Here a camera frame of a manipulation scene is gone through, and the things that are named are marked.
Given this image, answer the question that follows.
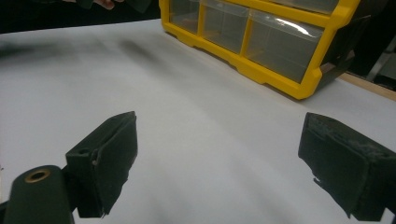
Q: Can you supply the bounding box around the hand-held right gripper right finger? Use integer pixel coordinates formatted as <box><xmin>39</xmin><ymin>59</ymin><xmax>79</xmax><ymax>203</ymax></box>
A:
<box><xmin>297</xmin><ymin>112</ymin><xmax>396</xmax><ymax>222</ymax></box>

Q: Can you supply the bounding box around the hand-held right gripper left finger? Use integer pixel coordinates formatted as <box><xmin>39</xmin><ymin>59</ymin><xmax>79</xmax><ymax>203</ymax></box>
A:
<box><xmin>64</xmin><ymin>110</ymin><xmax>139</xmax><ymax>218</ymax></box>

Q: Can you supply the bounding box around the clear plastic drawer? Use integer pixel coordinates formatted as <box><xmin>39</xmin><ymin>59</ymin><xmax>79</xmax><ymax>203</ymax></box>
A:
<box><xmin>169</xmin><ymin>0</ymin><xmax>204</xmax><ymax>35</ymax></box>

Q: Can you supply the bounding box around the yellow drawer organizer cabinet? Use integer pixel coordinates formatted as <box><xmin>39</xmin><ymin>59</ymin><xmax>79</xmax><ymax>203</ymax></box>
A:
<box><xmin>158</xmin><ymin>0</ymin><xmax>372</xmax><ymax>101</ymax></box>

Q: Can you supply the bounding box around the wooden board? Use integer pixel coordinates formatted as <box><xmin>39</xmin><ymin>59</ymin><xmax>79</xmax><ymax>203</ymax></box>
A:
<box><xmin>337</xmin><ymin>72</ymin><xmax>396</xmax><ymax>102</ymax></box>

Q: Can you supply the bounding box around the grey metal stand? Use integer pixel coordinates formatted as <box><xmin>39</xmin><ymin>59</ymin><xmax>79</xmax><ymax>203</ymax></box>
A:
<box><xmin>365</xmin><ymin>36</ymin><xmax>396</xmax><ymax>83</ymax></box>

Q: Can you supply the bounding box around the set of clear drawers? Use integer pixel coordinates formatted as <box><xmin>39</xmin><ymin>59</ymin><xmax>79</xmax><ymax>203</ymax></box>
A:
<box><xmin>204</xmin><ymin>0</ymin><xmax>341</xmax><ymax>84</ymax></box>

